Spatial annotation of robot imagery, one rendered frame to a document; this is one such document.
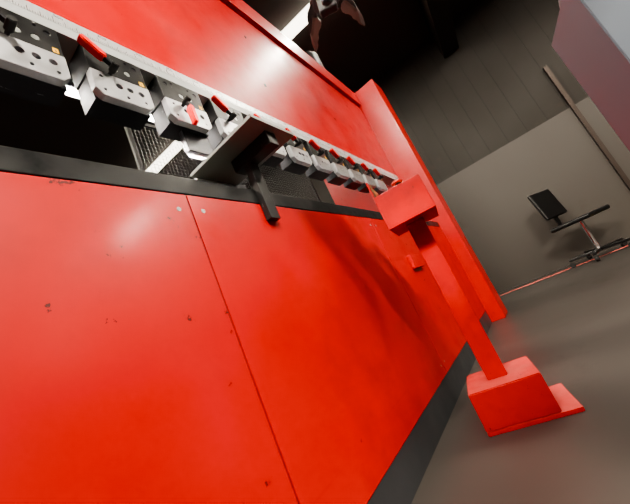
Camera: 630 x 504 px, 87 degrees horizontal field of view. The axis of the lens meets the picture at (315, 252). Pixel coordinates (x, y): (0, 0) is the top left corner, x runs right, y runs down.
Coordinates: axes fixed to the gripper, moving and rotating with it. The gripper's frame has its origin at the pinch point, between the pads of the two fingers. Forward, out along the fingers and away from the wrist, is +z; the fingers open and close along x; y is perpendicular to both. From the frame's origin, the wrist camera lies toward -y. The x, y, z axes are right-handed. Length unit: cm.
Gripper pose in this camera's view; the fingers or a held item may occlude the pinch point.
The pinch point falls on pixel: (340, 41)
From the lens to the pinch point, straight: 113.9
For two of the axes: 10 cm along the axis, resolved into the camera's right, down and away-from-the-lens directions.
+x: -9.0, 3.1, 3.0
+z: 4.2, 4.9, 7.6
